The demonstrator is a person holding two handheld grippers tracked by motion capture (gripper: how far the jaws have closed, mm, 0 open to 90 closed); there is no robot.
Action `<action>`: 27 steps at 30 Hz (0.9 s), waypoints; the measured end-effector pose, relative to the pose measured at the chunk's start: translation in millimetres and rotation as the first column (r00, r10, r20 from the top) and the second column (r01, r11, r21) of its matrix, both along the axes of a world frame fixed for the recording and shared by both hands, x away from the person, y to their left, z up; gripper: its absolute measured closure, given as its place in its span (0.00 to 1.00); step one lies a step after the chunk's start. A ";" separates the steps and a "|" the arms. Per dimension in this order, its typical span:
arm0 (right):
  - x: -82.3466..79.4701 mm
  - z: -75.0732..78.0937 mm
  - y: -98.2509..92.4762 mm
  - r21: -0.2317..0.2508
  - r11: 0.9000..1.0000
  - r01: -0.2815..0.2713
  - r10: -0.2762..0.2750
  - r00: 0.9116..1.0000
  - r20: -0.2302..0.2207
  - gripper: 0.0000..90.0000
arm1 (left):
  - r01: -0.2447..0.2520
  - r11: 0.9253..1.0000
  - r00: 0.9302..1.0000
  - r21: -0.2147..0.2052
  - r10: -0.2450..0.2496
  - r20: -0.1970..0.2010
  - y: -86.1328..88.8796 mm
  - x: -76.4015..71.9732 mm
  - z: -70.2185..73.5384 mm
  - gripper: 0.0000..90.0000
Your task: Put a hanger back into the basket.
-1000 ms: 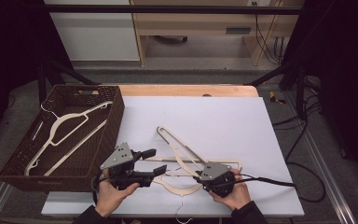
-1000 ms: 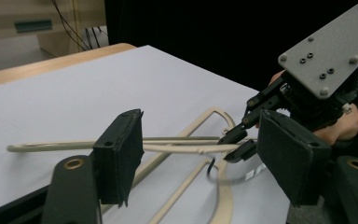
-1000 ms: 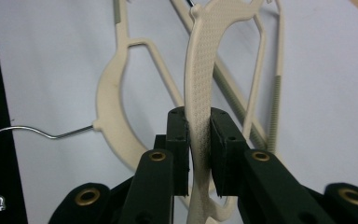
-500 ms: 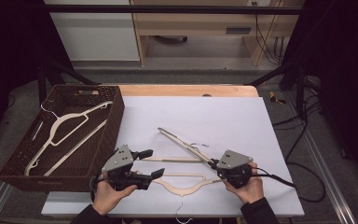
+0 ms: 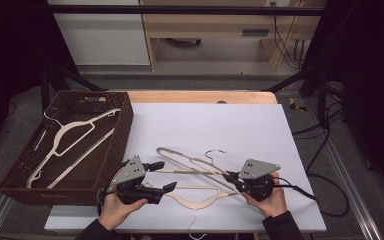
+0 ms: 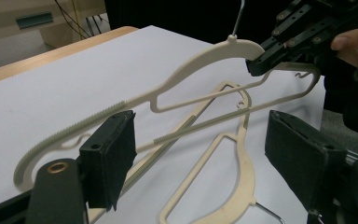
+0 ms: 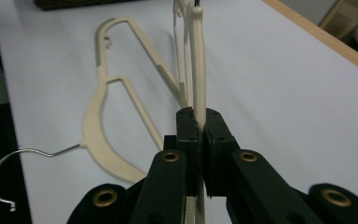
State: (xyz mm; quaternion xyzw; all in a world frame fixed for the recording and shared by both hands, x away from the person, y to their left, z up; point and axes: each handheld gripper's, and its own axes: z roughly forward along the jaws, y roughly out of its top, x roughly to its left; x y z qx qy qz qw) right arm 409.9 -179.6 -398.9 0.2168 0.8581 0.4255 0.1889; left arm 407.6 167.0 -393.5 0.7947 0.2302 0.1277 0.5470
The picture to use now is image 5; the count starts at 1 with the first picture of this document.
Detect brown woven basket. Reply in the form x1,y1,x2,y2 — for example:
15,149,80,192
0,90,135,207

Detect person's right hand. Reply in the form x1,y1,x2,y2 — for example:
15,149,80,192
241,172,288,218

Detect black hanging desk cables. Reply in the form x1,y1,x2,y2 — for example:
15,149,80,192
272,2,306,71

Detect black horizontal frame bar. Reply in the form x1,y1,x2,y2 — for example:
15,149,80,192
46,4,328,16

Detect cream plastic clothes hanger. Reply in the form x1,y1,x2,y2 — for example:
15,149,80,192
155,146,239,194
144,168,239,240
26,107,123,190

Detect black floor cables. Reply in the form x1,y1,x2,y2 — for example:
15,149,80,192
292,99,345,174

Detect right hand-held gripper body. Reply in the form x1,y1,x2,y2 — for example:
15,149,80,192
239,158,281,202

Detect white wall socket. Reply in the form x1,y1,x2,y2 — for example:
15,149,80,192
264,0,293,8

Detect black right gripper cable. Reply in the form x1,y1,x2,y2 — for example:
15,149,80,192
272,173,351,218

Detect white cabinet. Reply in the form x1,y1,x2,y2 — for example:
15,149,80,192
48,0,151,67

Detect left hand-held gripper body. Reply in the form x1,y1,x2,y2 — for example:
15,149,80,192
98,155,151,205

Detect light wooden desk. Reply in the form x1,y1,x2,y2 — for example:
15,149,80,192
139,0,328,72

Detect person's left hand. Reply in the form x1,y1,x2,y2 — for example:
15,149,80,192
98,192,149,231

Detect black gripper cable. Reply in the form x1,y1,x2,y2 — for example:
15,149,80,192
272,173,351,218
95,160,129,216

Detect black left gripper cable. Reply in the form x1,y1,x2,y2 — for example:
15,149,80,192
95,160,129,216

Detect white table sheet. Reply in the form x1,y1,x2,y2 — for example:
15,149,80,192
44,102,328,233

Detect black metal stand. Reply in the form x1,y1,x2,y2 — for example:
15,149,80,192
263,63,331,129
39,61,109,113

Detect yellow and black tool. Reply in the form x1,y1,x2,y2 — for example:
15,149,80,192
288,97,308,113

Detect black curtain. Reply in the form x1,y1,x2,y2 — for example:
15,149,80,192
299,0,384,196
0,0,79,161

